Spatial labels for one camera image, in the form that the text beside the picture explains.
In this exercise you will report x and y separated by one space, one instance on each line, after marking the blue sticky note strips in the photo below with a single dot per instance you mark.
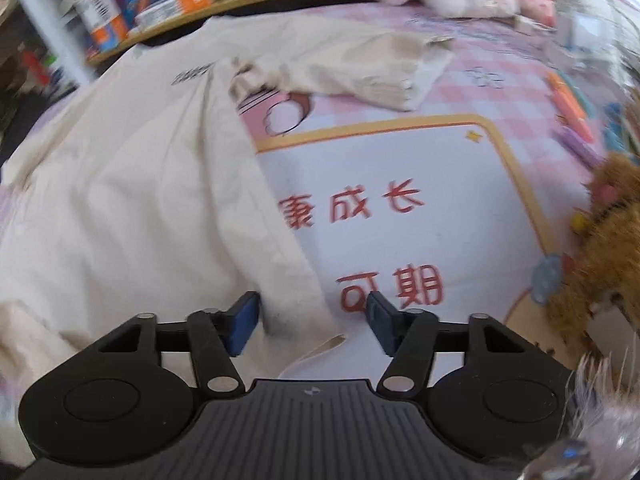
620 127

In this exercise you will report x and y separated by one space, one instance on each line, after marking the brown plush toy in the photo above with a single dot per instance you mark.
605 240

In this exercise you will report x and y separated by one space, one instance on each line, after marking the white power strip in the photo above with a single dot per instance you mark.
587 25

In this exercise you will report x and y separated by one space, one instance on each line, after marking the orange and teal markers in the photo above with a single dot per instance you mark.
570 105

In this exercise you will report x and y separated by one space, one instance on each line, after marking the pink checked cartoon desk mat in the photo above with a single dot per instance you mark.
400 170

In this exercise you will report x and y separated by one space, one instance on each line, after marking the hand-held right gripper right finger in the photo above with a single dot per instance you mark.
379 321

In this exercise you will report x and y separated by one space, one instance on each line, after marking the blue flower toy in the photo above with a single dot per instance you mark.
546 275

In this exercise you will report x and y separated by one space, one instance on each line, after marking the tall white orange box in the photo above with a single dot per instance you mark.
102 20

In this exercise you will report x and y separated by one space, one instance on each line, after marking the flat white orange box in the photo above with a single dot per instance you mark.
175 7

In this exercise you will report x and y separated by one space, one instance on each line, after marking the pale fluffy sleeve cuff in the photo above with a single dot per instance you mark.
607 410

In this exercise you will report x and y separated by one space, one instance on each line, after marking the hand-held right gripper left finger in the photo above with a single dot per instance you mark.
245 321

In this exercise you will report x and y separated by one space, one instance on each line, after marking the cream t-shirt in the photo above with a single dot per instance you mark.
125 185

